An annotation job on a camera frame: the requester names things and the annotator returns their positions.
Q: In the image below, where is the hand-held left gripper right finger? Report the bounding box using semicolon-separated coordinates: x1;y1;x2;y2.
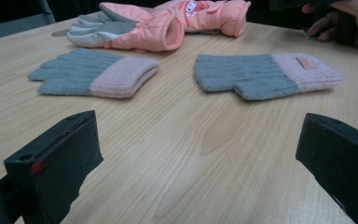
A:
295;112;358;224

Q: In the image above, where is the pink padded glove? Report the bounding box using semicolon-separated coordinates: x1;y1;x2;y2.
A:
154;0;253;38
66;2;186;52

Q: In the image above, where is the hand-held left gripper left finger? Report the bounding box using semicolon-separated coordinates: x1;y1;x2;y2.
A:
3;109;104;224

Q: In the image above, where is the grey pink tagged knit glove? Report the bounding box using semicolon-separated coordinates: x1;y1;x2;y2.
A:
193;52;345;102

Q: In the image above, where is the grey metal stand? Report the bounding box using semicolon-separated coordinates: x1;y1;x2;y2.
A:
0;0;57;43

